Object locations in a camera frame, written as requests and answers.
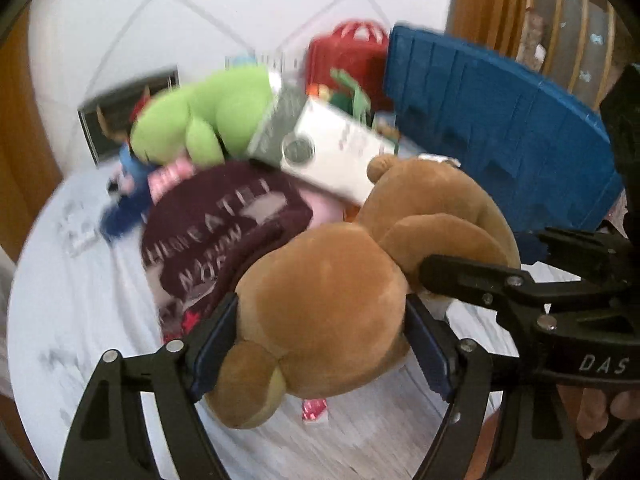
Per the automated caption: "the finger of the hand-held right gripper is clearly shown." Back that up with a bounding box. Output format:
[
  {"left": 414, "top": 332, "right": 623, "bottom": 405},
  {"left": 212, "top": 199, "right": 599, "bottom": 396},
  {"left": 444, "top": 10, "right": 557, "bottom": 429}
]
[
  {"left": 419, "top": 254, "right": 538, "bottom": 313},
  {"left": 535, "top": 227, "right": 632, "bottom": 281}
]

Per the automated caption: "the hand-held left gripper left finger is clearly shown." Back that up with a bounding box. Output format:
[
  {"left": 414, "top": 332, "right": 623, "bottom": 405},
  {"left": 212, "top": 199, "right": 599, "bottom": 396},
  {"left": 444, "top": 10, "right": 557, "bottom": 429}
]
[{"left": 59, "top": 291, "right": 240, "bottom": 480}]

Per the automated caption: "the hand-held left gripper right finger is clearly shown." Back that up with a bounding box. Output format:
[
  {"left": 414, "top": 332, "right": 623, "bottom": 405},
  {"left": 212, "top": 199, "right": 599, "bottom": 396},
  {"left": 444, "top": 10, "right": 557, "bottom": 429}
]
[{"left": 404, "top": 292, "right": 583, "bottom": 480}]

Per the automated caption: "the brown teddy bear plush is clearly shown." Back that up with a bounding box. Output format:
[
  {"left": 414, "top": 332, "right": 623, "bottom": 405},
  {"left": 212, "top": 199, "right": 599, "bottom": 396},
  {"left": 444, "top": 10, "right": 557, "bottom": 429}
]
[{"left": 205, "top": 152, "right": 521, "bottom": 431}]

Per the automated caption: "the blue plastic crate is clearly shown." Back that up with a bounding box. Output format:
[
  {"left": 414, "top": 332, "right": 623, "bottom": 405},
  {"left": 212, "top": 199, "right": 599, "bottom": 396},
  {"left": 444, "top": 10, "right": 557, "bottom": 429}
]
[{"left": 382, "top": 24, "right": 626, "bottom": 266}]

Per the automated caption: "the white cloth-covered desktop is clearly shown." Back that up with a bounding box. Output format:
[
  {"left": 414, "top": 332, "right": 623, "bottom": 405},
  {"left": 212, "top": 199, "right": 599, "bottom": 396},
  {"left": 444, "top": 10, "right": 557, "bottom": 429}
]
[{"left": 7, "top": 160, "right": 621, "bottom": 480}]

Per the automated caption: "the person's right hand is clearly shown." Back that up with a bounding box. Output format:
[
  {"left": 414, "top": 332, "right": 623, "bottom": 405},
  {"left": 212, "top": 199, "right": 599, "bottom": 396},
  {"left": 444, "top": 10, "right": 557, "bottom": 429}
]
[{"left": 555, "top": 385, "right": 640, "bottom": 442}]

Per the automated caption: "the small pink packet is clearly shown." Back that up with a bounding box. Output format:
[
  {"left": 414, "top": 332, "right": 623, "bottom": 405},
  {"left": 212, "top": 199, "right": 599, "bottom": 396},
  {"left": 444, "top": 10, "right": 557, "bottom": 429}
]
[{"left": 301, "top": 399, "right": 330, "bottom": 423}]

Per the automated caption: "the maroon knit hat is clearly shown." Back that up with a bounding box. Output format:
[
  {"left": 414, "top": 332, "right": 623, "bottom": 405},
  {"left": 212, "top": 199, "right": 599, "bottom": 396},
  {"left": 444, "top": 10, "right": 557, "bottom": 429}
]
[{"left": 140, "top": 160, "right": 313, "bottom": 343}]

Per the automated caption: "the pink pig plush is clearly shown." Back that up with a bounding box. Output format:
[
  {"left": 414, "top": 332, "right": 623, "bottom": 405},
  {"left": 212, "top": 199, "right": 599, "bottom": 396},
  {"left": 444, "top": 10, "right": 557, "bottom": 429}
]
[{"left": 300, "top": 187, "right": 351, "bottom": 233}]

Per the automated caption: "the small white packet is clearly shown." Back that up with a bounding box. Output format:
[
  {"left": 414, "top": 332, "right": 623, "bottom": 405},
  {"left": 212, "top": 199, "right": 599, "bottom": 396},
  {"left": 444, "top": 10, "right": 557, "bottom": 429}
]
[{"left": 65, "top": 225, "right": 101, "bottom": 256}]

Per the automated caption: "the blue plush doll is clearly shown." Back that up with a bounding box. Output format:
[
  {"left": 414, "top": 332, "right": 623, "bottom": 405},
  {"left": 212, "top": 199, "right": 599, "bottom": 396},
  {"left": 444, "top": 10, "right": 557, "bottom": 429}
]
[{"left": 99, "top": 145, "right": 196, "bottom": 238}]

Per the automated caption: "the white and green box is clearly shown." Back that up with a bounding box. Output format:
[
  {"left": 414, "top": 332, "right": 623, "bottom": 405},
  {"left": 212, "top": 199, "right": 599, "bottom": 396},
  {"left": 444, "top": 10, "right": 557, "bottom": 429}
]
[{"left": 247, "top": 72, "right": 398, "bottom": 206}]

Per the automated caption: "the dark wooden shelf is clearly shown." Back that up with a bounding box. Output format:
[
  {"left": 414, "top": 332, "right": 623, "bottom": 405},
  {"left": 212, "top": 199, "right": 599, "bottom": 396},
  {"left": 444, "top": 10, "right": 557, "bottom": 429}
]
[{"left": 520, "top": 0, "right": 636, "bottom": 111}]

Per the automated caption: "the green frog hat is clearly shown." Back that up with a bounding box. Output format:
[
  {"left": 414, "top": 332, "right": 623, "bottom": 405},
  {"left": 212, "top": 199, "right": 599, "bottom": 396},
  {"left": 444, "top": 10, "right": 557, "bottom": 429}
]
[{"left": 330, "top": 67, "right": 373, "bottom": 121}]

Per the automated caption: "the green plush toy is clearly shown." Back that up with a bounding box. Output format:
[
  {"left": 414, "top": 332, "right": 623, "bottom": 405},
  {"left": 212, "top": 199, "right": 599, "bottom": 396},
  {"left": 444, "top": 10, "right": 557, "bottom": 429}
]
[{"left": 131, "top": 67, "right": 276, "bottom": 167}]

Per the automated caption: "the black framed picture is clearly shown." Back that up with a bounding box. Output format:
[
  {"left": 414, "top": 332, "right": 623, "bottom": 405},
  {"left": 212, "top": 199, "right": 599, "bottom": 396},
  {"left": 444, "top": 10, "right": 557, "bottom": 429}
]
[{"left": 77, "top": 65, "right": 181, "bottom": 166}]

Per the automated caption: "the red plastic case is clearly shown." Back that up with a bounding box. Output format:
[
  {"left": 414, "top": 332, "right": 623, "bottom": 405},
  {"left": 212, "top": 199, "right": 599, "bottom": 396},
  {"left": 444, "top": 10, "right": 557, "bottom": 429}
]
[{"left": 307, "top": 20, "right": 391, "bottom": 106}]

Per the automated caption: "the wooden wall frame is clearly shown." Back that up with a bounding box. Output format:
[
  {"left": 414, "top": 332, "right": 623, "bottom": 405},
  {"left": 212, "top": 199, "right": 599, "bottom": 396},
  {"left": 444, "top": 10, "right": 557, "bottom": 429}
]
[
  {"left": 447, "top": 0, "right": 541, "bottom": 66},
  {"left": 0, "top": 10, "right": 63, "bottom": 261}
]

